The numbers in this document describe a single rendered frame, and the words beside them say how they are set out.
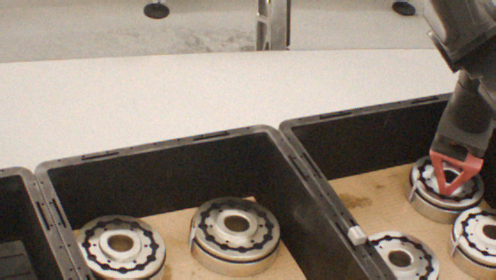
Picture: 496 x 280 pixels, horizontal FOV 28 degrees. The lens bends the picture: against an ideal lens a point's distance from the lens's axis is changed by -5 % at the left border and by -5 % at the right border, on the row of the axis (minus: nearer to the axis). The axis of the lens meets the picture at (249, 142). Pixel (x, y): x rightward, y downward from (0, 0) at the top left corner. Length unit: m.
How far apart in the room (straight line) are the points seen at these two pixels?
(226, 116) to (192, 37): 1.46
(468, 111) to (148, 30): 1.94
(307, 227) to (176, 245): 0.15
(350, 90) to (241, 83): 0.18
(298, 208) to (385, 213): 0.16
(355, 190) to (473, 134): 0.18
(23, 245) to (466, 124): 0.54
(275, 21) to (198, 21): 1.23
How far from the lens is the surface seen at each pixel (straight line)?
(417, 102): 1.34
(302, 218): 1.18
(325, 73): 1.76
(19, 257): 1.18
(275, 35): 1.93
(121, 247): 1.18
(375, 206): 1.32
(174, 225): 1.23
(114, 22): 3.11
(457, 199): 1.32
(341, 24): 3.27
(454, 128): 1.26
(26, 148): 1.53
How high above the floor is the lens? 1.68
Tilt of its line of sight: 38 degrees down
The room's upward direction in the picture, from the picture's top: 11 degrees clockwise
